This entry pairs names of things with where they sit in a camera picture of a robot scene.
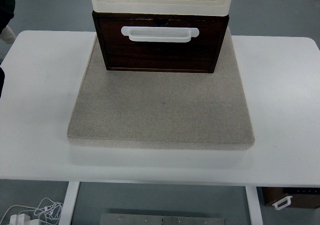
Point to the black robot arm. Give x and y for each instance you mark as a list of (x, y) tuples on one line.
[(7, 8)]

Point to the white table leg left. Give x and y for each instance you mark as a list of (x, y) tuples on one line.
[(69, 203)]

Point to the white table leg right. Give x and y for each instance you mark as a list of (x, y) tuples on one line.
[(253, 205)]

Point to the white table leg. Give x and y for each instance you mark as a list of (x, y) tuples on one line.
[(253, 205), (69, 203)]

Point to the brown box with white handle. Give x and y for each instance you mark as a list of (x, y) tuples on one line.
[(292, 197)]

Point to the white power adapter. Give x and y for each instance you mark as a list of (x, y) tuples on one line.
[(19, 219)]

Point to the dark wooden drawer cabinet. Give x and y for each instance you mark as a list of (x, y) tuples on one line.
[(100, 40)]

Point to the beige stone base slab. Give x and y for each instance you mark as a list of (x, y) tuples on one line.
[(162, 110)]

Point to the white drawer handle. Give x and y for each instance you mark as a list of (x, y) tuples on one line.
[(160, 34)]

